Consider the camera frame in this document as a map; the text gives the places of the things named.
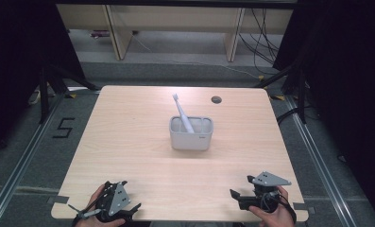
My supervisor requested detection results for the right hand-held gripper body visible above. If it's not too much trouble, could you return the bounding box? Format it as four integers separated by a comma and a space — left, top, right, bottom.
247, 170, 293, 214

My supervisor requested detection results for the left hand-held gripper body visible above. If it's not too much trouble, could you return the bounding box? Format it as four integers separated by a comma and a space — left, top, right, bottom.
95, 180, 133, 222

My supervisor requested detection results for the grey toothbrush holder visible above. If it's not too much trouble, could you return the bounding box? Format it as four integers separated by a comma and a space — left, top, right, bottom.
168, 115, 214, 151

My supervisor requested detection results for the white electric toothbrush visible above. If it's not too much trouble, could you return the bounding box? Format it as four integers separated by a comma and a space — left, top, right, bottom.
171, 93, 196, 134

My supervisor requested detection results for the person's right hand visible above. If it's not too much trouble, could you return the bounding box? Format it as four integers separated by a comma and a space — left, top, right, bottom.
248, 184, 296, 227

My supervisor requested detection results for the person's left hand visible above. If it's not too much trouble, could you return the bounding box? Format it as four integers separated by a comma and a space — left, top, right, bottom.
75, 183, 127, 227

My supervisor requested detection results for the grey rod with black prongs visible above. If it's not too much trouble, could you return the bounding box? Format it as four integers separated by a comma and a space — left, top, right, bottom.
67, 203, 103, 220

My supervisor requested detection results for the black tape floor marking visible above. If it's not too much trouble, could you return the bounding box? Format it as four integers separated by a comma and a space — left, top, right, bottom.
51, 117, 77, 139

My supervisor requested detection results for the black metal stand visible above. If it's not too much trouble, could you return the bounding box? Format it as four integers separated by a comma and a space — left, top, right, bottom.
254, 61, 308, 125
38, 62, 98, 125

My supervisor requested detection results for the dark curtain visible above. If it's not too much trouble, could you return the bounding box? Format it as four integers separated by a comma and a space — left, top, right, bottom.
272, 0, 375, 218
0, 0, 86, 159

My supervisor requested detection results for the small purple object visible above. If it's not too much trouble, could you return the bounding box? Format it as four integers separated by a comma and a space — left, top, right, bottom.
89, 29, 111, 40

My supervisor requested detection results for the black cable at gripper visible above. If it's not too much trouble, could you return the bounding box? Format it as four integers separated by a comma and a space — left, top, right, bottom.
278, 192, 298, 224

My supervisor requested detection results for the silver floor rail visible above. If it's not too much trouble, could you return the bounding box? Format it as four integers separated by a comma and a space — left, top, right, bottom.
0, 91, 67, 227
283, 94, 358, 227

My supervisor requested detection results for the thin white floor cable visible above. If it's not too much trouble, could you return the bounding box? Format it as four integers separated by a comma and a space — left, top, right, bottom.
129, 30, 263, 80

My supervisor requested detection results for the bundle of black hanging cables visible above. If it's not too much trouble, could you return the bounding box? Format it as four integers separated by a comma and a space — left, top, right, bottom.
237, 8, 281, 76

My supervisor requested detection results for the beige wooden desk frame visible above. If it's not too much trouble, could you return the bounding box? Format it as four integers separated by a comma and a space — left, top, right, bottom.
55, 3, 295, 63

